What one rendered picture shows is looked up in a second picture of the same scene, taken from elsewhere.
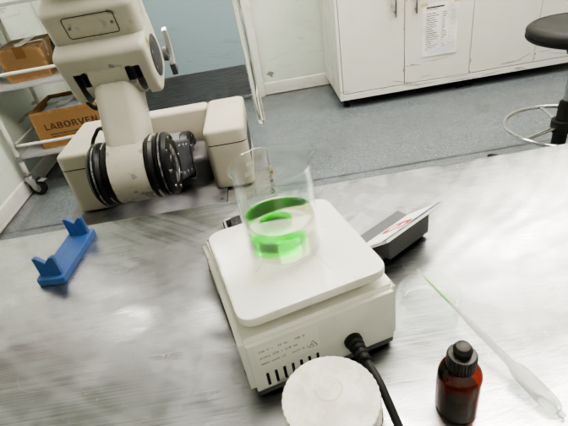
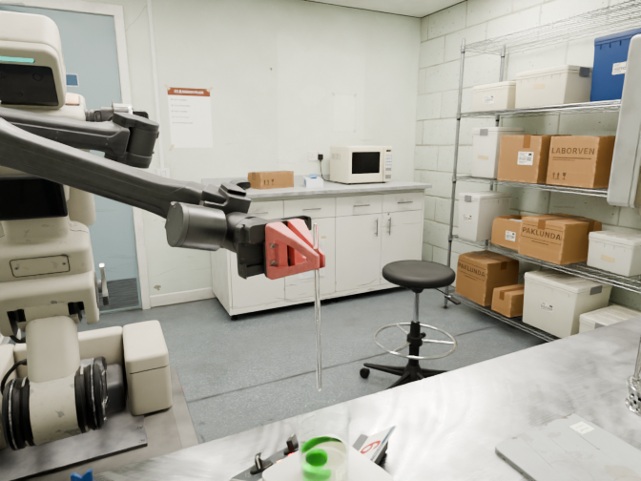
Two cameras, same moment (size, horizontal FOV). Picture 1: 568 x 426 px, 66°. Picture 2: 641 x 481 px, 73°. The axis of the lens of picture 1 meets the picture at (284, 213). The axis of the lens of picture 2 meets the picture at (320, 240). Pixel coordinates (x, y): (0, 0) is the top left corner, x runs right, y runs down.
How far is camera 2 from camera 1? 0.28 m
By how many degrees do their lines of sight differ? 32
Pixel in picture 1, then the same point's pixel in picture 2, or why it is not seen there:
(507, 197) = (426, 416)
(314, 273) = not seen: outside the picture
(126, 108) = (61, 342)
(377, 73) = (262, 291)
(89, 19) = (41, 261)
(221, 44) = (108, 259)
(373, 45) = not seen: hidden behind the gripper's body
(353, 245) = (369, 468)
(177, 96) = not seen: hidden behind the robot
